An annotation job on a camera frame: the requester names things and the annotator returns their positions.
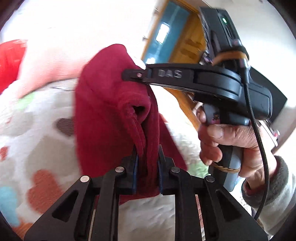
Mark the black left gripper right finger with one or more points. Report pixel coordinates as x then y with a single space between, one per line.
204 210

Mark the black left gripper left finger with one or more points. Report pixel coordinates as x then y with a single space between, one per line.
88 210

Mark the dark red fleece garment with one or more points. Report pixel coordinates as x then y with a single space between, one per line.
112 116

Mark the grey white sleeve forearm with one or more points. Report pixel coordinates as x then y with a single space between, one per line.
280 199

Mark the person's right hand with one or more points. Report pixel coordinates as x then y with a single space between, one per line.
240 136

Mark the wooden door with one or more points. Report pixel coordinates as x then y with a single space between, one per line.
189 49

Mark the patchwork heart quilt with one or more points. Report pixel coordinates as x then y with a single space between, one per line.
39 163

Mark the teal glass door panel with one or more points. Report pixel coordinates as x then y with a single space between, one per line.
167 33

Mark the red snowflake duvet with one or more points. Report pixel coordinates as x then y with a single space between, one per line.
11 56

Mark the black camera box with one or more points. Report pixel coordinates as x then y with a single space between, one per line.
223 44

